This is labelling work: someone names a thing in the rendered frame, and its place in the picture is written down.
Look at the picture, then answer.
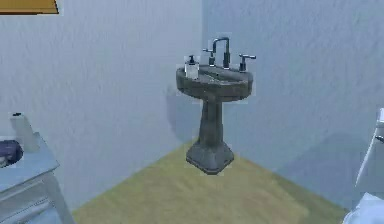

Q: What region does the white toilet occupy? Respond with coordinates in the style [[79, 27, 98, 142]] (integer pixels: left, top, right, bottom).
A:
[[342, 107, 384, 224]]

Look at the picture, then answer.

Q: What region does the dark navy cap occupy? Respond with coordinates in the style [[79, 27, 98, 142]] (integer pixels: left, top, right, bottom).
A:
[[0, 139, 25, 169]]

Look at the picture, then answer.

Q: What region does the orange framed wall picture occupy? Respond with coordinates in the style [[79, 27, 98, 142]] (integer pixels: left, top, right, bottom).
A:
[[0, 0, 60, 16]]

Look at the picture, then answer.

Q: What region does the pale blue side table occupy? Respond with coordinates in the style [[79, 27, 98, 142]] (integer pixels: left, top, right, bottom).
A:
[[0, 132, 77, 224]]

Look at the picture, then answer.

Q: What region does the dark metal sink faucet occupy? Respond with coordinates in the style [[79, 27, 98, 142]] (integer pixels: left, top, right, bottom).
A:
[[202, 36, 257, 73]]

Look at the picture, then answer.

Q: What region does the clear soap dispenser bottle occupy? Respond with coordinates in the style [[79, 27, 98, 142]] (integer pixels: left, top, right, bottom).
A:
[[184, 54, 200, 81]]

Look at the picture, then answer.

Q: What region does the dark grey pedestal sink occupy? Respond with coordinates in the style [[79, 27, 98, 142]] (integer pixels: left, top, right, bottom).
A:
[[175, 64, 254, 176]]

